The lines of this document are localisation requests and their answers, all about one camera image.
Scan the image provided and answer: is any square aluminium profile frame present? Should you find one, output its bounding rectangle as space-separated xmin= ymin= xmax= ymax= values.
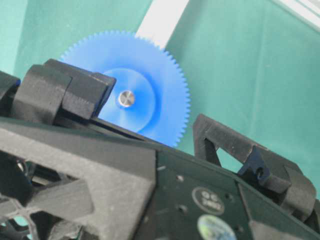
xmin=135 ymin=0 xmax=320 ymax=50

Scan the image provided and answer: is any short steel shaft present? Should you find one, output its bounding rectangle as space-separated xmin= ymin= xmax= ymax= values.
xmin=117 ymin=90 xmax=136 ymax=108

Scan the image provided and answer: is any green table cloth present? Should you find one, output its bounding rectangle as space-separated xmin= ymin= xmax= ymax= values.
xmin=0 ymin=0 xmax=320 ymax=185

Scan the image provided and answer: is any blue plastic gear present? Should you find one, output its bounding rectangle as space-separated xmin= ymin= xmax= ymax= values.
xmin=59 ymin=31 xmax=190 ymax=147

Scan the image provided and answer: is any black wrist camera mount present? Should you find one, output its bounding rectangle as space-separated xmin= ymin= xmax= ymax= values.
xmin=0 ymin=117 xmax=320 ymax=240

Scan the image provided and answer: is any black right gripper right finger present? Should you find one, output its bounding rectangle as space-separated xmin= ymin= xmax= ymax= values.
xmin=192 ymin=114 xmax=317 ymax=223

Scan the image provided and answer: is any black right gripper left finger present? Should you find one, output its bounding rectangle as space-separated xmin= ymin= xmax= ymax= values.
xmin=0 ymin=58 xmax=117 ymax=125

